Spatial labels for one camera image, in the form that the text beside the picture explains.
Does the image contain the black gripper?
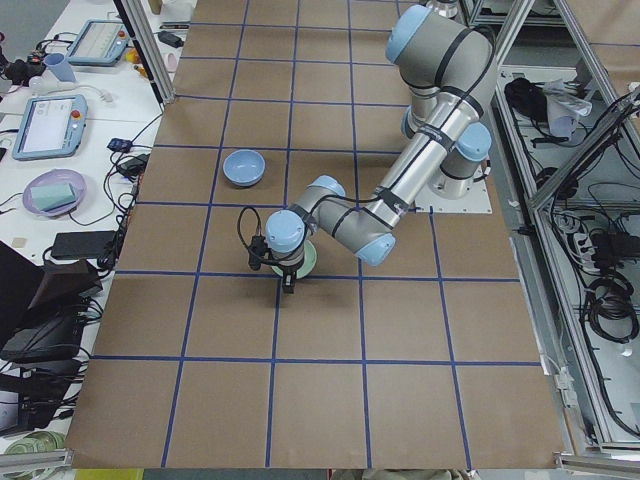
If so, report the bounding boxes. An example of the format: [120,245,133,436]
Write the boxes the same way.
[280,264,300,294]

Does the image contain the green bowl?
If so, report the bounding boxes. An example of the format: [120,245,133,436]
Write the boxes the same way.
[269,240,317,279]

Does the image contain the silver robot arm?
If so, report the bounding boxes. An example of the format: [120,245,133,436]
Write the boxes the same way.
[265,5,498,293]

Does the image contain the blue bowl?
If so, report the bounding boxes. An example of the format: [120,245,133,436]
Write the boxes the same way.
[223,149,266,187]

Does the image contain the black power brick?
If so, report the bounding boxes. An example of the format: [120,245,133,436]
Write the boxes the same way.
[51,230,116,260]

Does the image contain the small blue device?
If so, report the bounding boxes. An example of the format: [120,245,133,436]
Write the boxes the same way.
[107,138,133,153]

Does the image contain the black laptop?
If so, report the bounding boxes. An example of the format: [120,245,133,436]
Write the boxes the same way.
[1,244,102,363]

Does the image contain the green sponge block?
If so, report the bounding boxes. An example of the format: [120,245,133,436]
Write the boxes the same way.
[30,183,76,211]

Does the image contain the purple plate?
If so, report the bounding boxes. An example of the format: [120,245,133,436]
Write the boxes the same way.
[22,169,87,217]

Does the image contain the black power adapter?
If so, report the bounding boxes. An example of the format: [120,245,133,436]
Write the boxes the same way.
[157,31,184,48]

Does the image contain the stacked green plates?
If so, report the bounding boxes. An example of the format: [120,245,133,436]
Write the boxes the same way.
[5,431,66,455]

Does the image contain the near blue teach pendant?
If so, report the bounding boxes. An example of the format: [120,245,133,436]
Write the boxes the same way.
[12,95,88,161]

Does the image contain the blue teach pendant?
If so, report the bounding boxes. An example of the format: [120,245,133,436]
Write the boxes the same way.
[12,95,88,161]
[67,20,130,67]

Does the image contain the far blue teach pendant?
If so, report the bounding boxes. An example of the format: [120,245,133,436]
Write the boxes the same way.
[67,20,130,67]

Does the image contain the light blue plastic cup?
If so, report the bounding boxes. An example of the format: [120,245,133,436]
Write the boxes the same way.
[43,52,76,83]

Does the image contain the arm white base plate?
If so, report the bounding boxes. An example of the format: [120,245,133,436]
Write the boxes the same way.
[414,162,493,215]

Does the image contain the aluminium frame post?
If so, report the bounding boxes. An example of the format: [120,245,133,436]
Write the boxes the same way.
[113,0,175,105]

